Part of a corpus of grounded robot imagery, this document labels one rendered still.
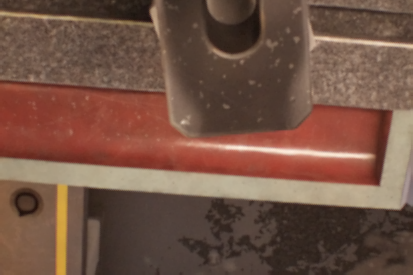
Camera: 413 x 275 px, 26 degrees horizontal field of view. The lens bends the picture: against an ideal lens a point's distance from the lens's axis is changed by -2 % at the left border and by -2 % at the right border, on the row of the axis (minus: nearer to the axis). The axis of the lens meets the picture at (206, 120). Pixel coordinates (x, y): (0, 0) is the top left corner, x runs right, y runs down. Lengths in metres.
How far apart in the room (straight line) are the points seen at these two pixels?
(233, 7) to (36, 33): 0.24
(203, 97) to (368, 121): 0.30
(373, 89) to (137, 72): 0.13
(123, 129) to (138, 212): 0.95
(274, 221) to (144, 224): 0.21
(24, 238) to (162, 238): 0.40
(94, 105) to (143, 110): 0.03
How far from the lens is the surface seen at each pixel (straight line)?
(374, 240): 1.53
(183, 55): 0.24
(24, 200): 1.12
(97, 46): 0.49
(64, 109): 0.53
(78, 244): 1.14
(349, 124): 0.54
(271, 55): 0.24
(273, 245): 1.51
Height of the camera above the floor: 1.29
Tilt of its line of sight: 67 degrees down
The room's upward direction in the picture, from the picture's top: 179 degrees counter-clockwise
